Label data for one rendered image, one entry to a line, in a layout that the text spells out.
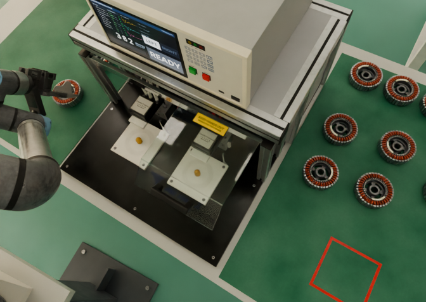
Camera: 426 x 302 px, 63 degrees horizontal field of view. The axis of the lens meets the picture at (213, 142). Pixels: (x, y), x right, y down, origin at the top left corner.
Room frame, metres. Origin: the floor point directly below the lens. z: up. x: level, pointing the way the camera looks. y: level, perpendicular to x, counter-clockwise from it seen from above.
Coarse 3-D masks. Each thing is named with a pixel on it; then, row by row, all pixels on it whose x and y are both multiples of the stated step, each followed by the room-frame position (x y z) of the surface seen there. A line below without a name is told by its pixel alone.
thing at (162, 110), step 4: (164, 100) 0.66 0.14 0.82; (168, 104) 0.64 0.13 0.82; (172, 104) 0.64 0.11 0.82; (160, 108) 0.63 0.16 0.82; (164, 108) 0.63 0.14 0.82; (168, 108) 0.62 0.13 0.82; (172, 108) 0.64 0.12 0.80; (156, 112) 0.64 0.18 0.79; (160, 112) 0.62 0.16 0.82; (164, 112) 0.61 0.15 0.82; (168, 112) 0.62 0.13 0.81; (172, 112) 0.63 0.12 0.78; (160, 116) 0.63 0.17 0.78; (164, 116) 0.61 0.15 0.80; (168, 116) 0.61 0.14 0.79
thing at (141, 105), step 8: (160, 88) 0.66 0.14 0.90; (144, 96) 0.63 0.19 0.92; (136, 104) 0.60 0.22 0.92; (144, 104) 0.60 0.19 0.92; (152, 104) 0.59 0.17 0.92; (160, 104) 0.61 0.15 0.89; (136, 112) 0.57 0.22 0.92; (144, 112) 0.57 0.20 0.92; (152, 112) 0.58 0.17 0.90; (136, 120) 0.57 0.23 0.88; (144, 120) 0.56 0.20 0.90; (144, 128) 0.54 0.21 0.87
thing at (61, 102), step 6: (60, 84) 0.85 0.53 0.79; (72, 84) 0.83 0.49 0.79; (78, 84) 0.83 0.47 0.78; (72, 90) 0.83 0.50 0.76; (78, 90) 0.80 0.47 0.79; (54, 96) 0.80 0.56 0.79; (78, 96) 0.78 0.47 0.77; (60, 102) 0.77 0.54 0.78; (66, 102) 0.76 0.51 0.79; (72, 102) 0.76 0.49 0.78; (78, 102) 0.77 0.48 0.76
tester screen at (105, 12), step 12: (96, 12) 0.68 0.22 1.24; (108, 12) 0.65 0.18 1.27; (120, 12) 0.62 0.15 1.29; (108, 24) 0.67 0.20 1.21; (120, 24) 0.63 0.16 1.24; (132, 24) 0.60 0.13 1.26; (144, 24) 0.58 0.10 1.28; (132, 36) 0.62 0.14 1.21; (156, 36) 0.56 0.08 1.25; (168, 36) 0.53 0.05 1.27; (144, 48) 0.60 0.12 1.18; (156, 48) 0.57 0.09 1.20; (180, 60) 0.52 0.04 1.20; (180, 72) 0.53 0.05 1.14
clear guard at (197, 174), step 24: (168, 120) 0.45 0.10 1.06; (192, 120) 0.43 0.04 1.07; (216, 120) 0.42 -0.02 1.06; (168, 144) 0.38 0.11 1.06; (192, 144) 0.36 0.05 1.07; (216, 144) 0.35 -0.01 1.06; (240, 144) 0.34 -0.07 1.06; (144, 168) 0.33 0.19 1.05; (168, 168) 0.31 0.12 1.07; (192, 168) 0.30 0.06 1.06; (216, 168) 0.29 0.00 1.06; (240, 168) 0.27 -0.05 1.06; (168, 192) 0.26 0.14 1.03; (192, 192) 0.24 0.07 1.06; (216, 192) 0.23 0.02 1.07; (192, 216) 0.19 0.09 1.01; (216, 216) 0.17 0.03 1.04
